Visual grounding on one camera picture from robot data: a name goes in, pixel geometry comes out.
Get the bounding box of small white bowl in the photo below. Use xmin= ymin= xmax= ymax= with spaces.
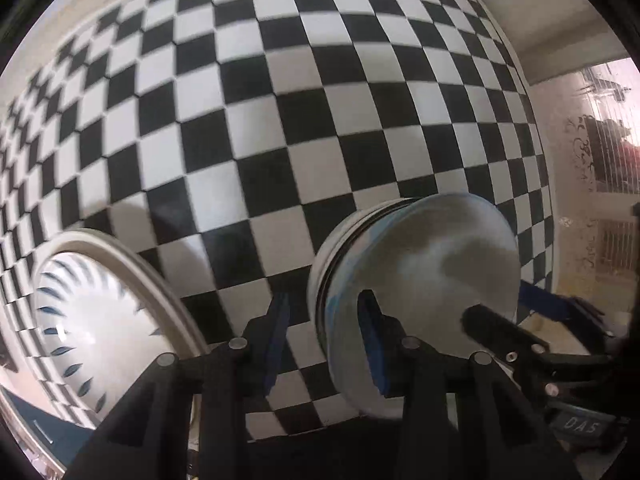
xmin=320 ymin=192 xmax=521 ymax=418
xmin=306 ymin=199 xmax=416 ymax=341

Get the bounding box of blue cabinet front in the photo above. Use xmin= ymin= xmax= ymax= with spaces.
xmin=10 ymin=390 xmax=98 ymax=441

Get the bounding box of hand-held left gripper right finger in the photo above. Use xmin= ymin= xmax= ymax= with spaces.
xmin=357 ymin=290 xmax=576 ymax=480

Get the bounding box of frosted patterned glass door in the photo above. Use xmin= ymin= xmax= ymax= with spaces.
xmin=525 ymin=57 xmax=640 ymax=281

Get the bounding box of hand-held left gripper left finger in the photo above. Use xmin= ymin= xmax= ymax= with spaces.
xmin=65 ymin=290 xmax=293 ymax=480

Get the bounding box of black and white checkered mat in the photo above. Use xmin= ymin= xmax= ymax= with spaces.
xmin=0 ymin=0 xmax=556 ymax=443

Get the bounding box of white blue-striped plate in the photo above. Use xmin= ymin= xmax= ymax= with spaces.
xmin=31 ymin=229 xmax=213 ymax=418

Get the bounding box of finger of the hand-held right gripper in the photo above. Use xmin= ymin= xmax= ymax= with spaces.
xmin=519 ymin=281 xmax=615 ymax=337
xmin=460 ymin=304 xmax=612 ymax=399

